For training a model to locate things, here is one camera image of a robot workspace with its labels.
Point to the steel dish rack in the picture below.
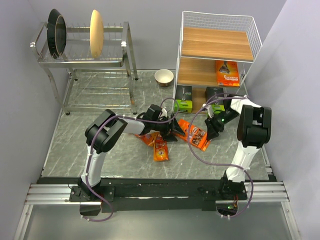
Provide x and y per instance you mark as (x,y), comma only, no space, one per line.
(81,83)

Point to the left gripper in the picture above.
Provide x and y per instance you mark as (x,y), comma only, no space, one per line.
(174,126)

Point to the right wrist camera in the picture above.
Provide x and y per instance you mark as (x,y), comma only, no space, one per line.
(210,111)

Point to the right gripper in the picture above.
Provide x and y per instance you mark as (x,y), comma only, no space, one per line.
(212,128)

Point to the white wire wooden shelf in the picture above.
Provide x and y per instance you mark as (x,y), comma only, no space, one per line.
(205,38)

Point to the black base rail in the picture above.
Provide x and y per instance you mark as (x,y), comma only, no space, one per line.
(138,194)

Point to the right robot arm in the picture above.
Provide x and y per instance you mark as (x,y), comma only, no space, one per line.
(253,131)

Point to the orange Gillette Fusion pack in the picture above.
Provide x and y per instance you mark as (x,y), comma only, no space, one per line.
(227,73)

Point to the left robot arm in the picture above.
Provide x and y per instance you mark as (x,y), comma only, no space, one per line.
(105,131)

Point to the beige plate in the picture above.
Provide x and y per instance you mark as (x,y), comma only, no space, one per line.
(96,33)

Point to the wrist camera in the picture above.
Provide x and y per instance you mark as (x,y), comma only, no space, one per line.
(163,115)
(210,111)

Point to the black plate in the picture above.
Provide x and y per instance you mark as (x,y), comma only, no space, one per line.
(56,33)

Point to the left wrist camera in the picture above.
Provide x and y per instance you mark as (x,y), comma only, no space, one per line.
(163,115)

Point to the white brown bowl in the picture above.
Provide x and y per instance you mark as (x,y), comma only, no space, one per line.
(164,77)

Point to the orange razor bag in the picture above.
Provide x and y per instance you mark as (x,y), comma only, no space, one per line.
(160,149)
(149,138)

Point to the orange razor pack back side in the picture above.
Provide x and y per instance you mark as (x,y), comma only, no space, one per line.
(196,136)

